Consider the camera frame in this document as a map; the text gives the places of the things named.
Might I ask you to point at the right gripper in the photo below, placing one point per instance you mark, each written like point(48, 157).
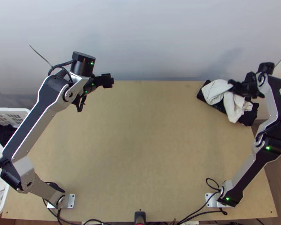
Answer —
point(249, 86)

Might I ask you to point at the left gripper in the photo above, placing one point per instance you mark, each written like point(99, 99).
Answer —
point(105, 82)

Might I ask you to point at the white t-shirt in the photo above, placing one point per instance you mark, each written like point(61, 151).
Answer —
point(216, 91)

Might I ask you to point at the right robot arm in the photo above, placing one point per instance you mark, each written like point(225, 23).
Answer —
point(274, 105)

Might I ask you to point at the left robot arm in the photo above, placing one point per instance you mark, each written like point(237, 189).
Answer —
point(28, 126)

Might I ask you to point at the black t-shirt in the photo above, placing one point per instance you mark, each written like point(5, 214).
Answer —
point(248, 116)

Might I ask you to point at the white laundry basket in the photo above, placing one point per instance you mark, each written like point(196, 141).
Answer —
point(4, 114)

